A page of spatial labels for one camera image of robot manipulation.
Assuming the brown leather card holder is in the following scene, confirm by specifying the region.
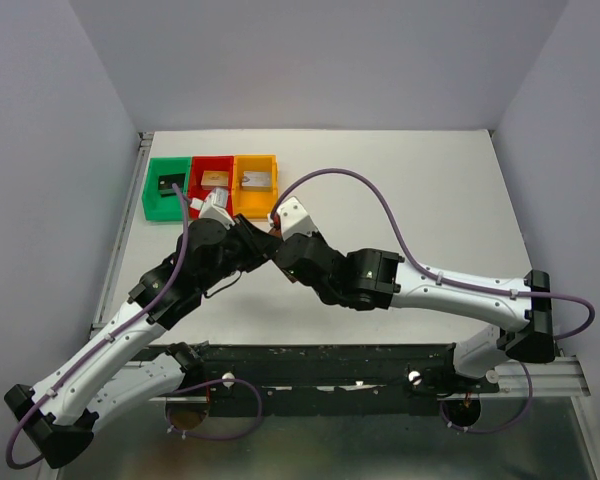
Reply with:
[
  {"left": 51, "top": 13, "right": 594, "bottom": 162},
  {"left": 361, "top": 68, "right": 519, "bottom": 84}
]
[{"left": 268, "top": 227, "right": 297, "bottom": 283}]

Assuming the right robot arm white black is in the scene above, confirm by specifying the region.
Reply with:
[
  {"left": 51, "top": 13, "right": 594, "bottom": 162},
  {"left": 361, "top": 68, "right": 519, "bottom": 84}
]
[{"left": 274, "top": 234, "right": 556, "bottom": 379}]

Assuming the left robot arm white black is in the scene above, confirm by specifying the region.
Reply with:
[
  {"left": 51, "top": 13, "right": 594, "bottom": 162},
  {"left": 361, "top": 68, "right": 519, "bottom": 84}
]
[{"left": 4, "top": 216, "right": 282, "bottom": 470}]

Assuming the silver card in yellow bin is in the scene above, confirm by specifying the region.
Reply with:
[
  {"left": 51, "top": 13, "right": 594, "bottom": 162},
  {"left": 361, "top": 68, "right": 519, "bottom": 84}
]
[{"left": 240, "top": 171, "right": 273, "bottom": 191}]

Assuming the gold card in red bin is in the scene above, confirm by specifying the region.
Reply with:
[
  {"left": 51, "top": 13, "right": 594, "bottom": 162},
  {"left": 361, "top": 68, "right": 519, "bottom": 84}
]
[{"left": 200, "top": 170, "right": 229, "bottom": 190}]

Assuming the black card in green bin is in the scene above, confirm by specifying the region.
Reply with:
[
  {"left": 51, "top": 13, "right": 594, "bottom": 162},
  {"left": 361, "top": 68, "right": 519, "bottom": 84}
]
[{"left": 157, "top": 173, "right": 186, "bottom": 197}]

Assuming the yellow plastic bin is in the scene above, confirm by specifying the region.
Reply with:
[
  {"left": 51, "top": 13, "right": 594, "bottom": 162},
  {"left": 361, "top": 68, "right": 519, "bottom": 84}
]
[{"left": 231, "top": 155, "right": 279, "bottom": 220}]

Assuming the red plastic bin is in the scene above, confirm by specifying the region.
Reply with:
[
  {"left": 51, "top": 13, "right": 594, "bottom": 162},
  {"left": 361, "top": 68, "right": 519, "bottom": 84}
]
[{"left": 187, "top": 156, "right": 234, "bottom": 216}]

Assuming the green plastic bin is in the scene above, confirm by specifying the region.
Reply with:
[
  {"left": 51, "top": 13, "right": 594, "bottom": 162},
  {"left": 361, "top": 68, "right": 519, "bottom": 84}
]
[{"left": 142, "top": 157, "right": 191, "bottom": 223}]

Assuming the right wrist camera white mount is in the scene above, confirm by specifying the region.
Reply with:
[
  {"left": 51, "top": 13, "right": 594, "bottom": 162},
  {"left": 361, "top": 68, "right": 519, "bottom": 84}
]
[{"left": 268, "top": 196, "right": 321, "bottom": 243}]

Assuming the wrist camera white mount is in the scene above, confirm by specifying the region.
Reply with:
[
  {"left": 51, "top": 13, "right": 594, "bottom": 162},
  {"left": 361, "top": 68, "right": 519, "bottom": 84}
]
[
  {"left": 189, "top": 187, "right": 234, "bottom": 229},
  {"left": 268, "top": 196, "right": 321, "bottom": 243}
]

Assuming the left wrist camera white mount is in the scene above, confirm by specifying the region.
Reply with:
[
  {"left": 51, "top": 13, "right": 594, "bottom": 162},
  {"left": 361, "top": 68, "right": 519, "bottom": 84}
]
[{"left": 189, "top": 187, "right": 234, "bottom": 229}]

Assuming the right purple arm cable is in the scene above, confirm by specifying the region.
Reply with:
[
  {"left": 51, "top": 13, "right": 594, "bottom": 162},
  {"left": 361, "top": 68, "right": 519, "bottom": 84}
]
[{"left": 268, "top": 167, "right": 596, "bottom": 341}]

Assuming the left aluminium side rail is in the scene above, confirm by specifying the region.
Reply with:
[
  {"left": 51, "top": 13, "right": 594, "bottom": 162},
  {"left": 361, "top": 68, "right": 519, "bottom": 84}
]
[{"left": 88, "top": 131, "right": 155, "bottom": 339}]

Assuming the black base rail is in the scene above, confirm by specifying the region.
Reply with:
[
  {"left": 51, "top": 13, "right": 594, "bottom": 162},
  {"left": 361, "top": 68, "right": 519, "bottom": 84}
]
[{"left": 144, "top": 342, "right": 511, "bottom": 419}]

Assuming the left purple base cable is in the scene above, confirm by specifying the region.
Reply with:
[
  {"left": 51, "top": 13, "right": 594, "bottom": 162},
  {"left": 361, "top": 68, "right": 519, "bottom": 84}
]
[{"left": 167, "top": 377, "right": 266, "bottom": 441}]

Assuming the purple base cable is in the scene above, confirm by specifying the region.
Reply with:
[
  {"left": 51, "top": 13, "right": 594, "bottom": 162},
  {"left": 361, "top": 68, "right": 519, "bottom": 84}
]
[
  {"left": 167, "top": 377, "right": 266, "bottom": 441},
  {"left": 438, "top": 362, "right": 534, "bottom": 436}
]

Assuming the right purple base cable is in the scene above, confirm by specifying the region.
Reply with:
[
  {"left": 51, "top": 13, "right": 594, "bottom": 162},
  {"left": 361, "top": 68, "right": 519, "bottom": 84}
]
[{"left": 438, "top": 362, "right": 534, "bottom": 436}]

